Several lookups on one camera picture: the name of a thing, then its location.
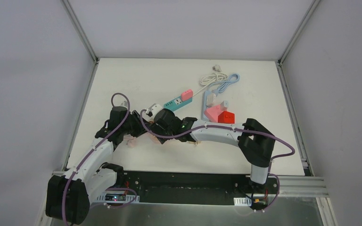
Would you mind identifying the pink triangular power socket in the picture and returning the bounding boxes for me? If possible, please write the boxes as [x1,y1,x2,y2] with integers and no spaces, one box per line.
[204,105,228,122]

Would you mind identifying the red cube socket adapter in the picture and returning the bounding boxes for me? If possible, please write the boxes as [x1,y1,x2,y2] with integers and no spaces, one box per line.
[217,111,235,124]

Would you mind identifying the round pink socket base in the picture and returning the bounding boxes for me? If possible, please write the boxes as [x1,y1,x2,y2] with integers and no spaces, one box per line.
[148,121,161,145]

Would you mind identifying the beige cube socket adapter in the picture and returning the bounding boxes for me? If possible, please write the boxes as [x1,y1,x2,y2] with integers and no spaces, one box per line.
[187,141,201,146]

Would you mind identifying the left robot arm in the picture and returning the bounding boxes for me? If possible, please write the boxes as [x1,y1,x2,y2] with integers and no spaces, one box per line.
[45,106,146,225]

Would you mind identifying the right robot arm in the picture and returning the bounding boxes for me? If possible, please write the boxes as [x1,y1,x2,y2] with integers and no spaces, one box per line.
[147,108,275,193]

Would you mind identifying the pink plug adapter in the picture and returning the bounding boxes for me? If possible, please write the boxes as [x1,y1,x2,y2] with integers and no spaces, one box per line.
[181,89,194,102]

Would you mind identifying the white flat plug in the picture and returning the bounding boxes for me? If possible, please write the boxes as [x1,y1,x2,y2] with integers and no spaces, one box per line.
[206,92,216,106]

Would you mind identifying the teal power strip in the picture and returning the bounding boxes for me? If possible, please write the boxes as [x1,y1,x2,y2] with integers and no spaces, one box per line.
[163,96,193,112]

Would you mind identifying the white USB charger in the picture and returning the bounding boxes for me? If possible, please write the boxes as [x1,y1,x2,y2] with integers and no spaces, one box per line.
[221,100,229,108]

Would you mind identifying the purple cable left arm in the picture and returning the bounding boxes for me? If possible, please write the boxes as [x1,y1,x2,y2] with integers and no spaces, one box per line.
[61,92,138,226]

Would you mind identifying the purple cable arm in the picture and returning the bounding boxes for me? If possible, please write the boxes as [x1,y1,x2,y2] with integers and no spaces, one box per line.
[140,109,296,213]
[61,92,138,226]

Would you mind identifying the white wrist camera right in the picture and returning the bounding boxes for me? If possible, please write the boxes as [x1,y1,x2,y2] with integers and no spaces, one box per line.
[146,104,163,118]

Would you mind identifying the white coiled cable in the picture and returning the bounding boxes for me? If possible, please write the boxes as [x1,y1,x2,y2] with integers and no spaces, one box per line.
[193,65,229,95]

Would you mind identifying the light blue coiled cable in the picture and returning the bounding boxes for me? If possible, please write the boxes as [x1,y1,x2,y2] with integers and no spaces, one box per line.
[211,73,241,96]

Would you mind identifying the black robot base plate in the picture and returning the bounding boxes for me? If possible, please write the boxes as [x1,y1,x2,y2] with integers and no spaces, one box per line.
[116,171,279,206]

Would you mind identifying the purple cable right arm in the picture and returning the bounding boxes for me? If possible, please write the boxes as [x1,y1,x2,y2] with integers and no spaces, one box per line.
[140,109,296,213]

